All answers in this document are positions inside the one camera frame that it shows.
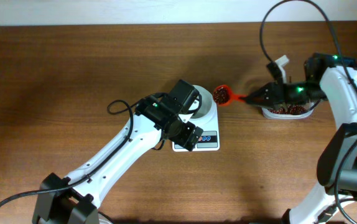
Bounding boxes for red measuring scoop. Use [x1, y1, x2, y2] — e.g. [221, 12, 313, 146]
[212, 85, 246, 106]

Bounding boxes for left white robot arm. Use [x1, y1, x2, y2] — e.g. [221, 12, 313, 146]
[32, 80, 203, 223]

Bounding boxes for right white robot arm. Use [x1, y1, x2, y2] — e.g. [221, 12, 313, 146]
[243, 53, 357, 223]

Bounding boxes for grey-white bowl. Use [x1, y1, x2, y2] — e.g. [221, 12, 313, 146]
[191, 85, 213, 119]

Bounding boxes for white kitchen scale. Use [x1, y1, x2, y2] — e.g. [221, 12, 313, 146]
[188, 101, 220, 152]

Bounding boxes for red adzuki beans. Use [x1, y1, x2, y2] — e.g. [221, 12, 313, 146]
[269, 105, 307, 115]

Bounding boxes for clear plastic container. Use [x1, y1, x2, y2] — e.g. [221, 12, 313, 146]
[262, 108, 313, 120]

